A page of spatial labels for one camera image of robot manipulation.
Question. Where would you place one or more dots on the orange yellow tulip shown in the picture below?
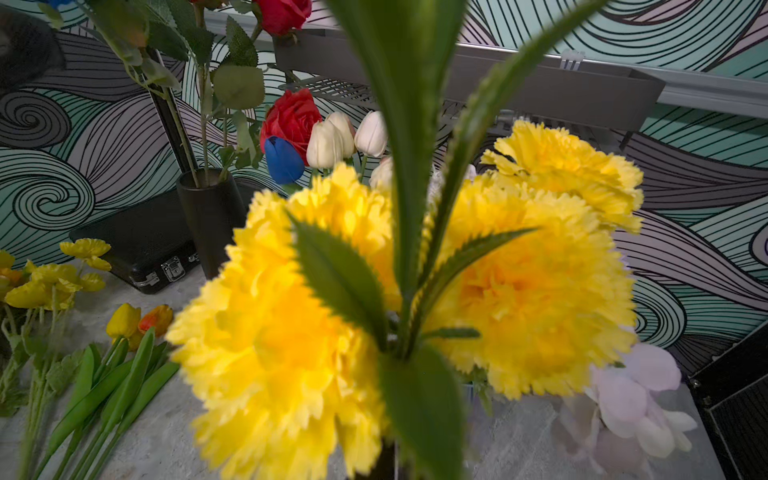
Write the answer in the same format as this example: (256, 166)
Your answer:
(149, 371)

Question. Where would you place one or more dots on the red rose stem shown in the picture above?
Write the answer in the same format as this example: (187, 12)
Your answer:
(138, 31)

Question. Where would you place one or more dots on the yellow ranunculus stem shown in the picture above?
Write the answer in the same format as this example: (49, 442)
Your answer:
(36, 365)

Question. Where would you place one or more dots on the black ribbed hard case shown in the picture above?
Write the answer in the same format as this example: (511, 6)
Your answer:
(151, 245)

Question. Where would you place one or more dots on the yellow tulip bouquet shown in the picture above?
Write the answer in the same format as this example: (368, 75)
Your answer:
(293, 142)

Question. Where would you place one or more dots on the black cylindrical vase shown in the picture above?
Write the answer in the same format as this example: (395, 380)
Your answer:
(213, 208)

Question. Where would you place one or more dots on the yellow carnation bouquet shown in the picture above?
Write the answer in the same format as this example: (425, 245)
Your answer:
(342, 319)

